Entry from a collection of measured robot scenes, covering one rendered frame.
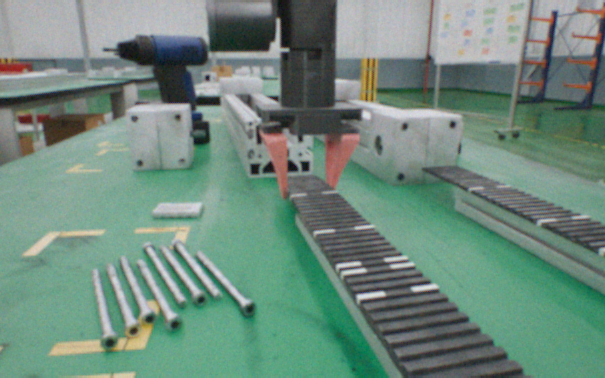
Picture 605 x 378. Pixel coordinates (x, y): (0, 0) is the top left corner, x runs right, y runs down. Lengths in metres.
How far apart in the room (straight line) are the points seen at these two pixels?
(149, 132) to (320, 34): 0.37
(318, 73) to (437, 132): 0.25
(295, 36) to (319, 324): 0.26
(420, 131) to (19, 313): 0.48
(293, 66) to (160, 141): 0.34
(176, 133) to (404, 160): 0.35
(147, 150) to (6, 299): 0.39
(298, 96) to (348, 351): 0.25
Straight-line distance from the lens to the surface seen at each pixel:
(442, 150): 0.62
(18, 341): 0.32
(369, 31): 10.93
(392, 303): 0.25
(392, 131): 0.59
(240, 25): 0.41
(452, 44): 6.92
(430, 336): 0.23
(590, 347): 0.32
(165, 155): 0.71
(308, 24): 0.42
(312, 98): 0.42
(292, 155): 0.64
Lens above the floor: 0.94
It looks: 17 degrees down
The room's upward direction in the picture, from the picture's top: straight up
